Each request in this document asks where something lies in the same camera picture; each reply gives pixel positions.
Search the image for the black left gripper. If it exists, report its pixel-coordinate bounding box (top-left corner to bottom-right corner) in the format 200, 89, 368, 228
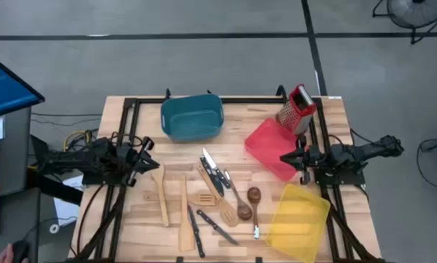
125, 137, 160, 186

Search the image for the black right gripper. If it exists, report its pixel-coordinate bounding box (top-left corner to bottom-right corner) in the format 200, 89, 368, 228
279, 134, 324, 186

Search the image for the light wooden spork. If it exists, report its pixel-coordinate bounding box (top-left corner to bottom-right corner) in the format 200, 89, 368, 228
151, 163, 170, 227

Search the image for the dark wooden spoon white label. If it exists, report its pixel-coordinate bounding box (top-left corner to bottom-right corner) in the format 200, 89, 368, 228
246, 186, 262, 240

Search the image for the white-bladed black-handled knife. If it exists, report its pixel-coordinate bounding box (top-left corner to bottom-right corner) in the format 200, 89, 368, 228
202, 147, 232, 189

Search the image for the all-black knife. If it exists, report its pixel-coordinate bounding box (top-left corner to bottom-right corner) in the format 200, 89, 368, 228
199, 156, 225, 198

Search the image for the slotted wooden spatula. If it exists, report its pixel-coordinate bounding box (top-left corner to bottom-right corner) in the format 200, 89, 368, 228
142, 191, 216, 207

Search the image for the black-handled steak knife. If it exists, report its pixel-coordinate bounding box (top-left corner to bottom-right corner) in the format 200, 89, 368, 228
196, 209, 240, 246
187, 204, 206, 259

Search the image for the slotted wooden spoon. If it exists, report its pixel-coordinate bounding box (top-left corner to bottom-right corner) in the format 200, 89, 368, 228
197, 165, 240, 228

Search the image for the red plastic tray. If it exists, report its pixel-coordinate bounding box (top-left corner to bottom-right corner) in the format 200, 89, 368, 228
243, 117, 307, 183

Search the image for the red-topped metal box grater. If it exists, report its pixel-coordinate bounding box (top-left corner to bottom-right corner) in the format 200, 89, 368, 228
275, 83, 317, 136

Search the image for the yellow plastic tray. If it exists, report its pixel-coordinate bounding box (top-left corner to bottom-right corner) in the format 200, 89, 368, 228
265, 183, 332, 263

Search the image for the teal plastic bin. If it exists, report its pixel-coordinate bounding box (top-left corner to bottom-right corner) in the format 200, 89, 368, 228
160, 94, 225, 142

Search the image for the white paper sheet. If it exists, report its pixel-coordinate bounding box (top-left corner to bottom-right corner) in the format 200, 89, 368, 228
53, 175, 86, 227

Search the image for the grey cabinet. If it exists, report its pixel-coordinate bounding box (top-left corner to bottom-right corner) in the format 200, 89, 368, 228
0, 105, 32, 198

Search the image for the dark grey desk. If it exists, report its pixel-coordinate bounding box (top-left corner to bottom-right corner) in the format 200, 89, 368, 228
0, 186, 40, 263

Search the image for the black computer mouse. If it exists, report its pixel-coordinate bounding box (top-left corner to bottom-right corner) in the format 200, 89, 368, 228
12, 240, 31, 263

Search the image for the blue-screen computer monitor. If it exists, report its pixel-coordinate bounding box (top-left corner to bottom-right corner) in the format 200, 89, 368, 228
0, 50, 46, 121

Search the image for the person's hand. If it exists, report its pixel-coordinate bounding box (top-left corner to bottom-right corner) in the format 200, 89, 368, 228
0, 243, 15, 263

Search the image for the black floor fan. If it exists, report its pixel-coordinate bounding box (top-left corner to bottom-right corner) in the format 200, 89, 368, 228
371, 0, 437, 45

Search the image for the black aluminium table frame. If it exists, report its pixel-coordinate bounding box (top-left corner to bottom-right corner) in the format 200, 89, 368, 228
68, 87, 387, 263

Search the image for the yellow cable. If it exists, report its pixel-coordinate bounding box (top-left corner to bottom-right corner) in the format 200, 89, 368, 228
63, 129, 91, 153

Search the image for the thick black cable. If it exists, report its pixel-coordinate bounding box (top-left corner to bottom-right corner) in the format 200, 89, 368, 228
75, 184, 106, 256

